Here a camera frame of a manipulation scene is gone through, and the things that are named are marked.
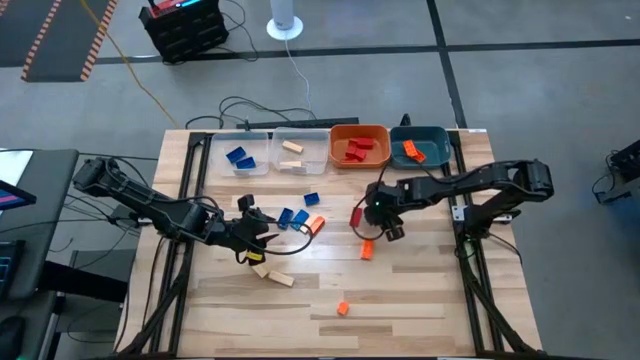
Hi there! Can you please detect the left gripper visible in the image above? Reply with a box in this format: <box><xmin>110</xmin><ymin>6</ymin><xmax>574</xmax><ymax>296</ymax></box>
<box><xmin>222</xmin><ymin>194</ymin><xmax>281</xmax><ymax>251</ymax></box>

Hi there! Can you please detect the orange plastic bin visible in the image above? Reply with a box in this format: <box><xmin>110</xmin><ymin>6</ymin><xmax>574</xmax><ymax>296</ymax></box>
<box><xmin>329</xmin><ymin>123</ymin><xmax>392</xmax><ymax>170</ymax></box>

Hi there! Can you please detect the teal plastic bin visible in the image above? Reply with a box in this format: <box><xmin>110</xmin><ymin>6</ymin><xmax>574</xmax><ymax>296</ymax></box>
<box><xmin>389</xmin><ymin>124</ymin><xmax>453</xmax><ymax>171</ymax></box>

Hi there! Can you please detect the clear plastic bin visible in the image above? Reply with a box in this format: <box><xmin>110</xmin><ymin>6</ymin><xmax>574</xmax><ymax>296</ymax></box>
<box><xmin>209</xmin><ymin>130</ymin><xmax>271</xmax><ymax>178</ymax></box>
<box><xmin>269</xmin><ymin>127</ymin><xmax>331</xmax><ymax>176</ymax></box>

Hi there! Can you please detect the black power strip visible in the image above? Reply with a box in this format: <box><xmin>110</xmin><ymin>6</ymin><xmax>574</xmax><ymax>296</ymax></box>
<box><xmin>235</xmin><ymin>117</ymin><xmax>361</xmax><ymax>131</ymax></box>

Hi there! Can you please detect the black equipment crate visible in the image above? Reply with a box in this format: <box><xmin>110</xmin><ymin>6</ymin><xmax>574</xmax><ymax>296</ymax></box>
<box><xmin>138</xmin><ymin>0</ymin><xmax>230</xmax><ymax>64</ymax></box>

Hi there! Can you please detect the dark grey side desk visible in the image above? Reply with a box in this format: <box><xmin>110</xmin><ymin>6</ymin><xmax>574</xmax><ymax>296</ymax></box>
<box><xmin>0</xmin><ymin>148</ymin><xmax>80</xmax><ymax>301</ymax></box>

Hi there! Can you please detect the black floor device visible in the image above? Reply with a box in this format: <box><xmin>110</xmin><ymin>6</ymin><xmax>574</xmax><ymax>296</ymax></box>
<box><xmin>589</xmin><ymin>139</ymin><xmax>640</xmax><ymax>205</ymax></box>

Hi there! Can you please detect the small dark monitor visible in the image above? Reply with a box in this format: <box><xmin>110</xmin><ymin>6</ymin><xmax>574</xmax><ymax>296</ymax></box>
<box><xmin>0</xmin><ymin>178</ymin><xmax>37</xmax><ymax>212</ymax></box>

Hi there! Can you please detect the keyboard with blue backlight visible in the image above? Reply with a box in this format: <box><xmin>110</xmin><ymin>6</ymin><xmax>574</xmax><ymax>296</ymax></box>
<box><xmin>0</xmin><ymin>239</ymin><xmax>26</xmax><ymax>301</ymax></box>

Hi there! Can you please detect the hazard-striped black floor mat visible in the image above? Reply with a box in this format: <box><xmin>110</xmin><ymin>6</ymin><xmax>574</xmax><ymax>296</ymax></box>
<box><xmin>0</xmin><ymin>0</ymin><xmax>119</xmax><ymax>83</ymax></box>

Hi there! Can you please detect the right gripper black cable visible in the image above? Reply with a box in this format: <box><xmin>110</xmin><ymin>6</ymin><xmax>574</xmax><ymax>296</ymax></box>
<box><xmin>349</xmin><ymin>162</ymin><xmax>392</xmax><ymax>243</ymax></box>

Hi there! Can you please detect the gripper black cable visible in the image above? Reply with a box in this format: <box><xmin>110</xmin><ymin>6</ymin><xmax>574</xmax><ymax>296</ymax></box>
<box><xmin>349</xmin><ymin>162</ymin><xmax>392</xmax><ymax>243</ymax></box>
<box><xmin>199</xmin><ymin>194</ymin><xmax>315</xmax><ymax>257</ymax></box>

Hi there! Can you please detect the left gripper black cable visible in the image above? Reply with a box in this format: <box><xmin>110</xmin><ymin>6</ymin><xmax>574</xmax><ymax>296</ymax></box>
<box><xmin>199</xmin><ymin>194</ymin><xmax>315</xmax><ymax>257</ymax></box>

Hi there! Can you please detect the black floor cable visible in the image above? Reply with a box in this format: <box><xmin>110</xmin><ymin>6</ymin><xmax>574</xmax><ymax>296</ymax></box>
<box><xmin>184</xmin><ymin>115</ymin><xmax>226</xmax><ymax>131</ymax></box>
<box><xmin>218</xmin><ymin>95</ymin><xmax>319</xmax><ymax>122</ymax></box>

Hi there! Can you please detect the white power cable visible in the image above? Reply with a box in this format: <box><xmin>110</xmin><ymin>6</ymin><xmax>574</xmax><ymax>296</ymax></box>
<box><xmin>283</xmin><ymin>38</ymin><xmax>314</xmax><ymax>119</ymax></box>

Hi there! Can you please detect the white pedestal device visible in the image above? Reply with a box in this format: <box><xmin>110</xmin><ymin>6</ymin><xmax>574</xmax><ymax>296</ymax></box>
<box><xmin>266</xmin><ymin>0</ymin><xmax>305</xmax><ymax>41</ymax></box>

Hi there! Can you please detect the yellow cable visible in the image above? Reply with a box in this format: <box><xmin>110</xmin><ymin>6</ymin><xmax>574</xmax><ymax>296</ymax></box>
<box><xmin>79</xmin><ymin>0</ymin><xmax>180</xmax><ymax>129</ymax></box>

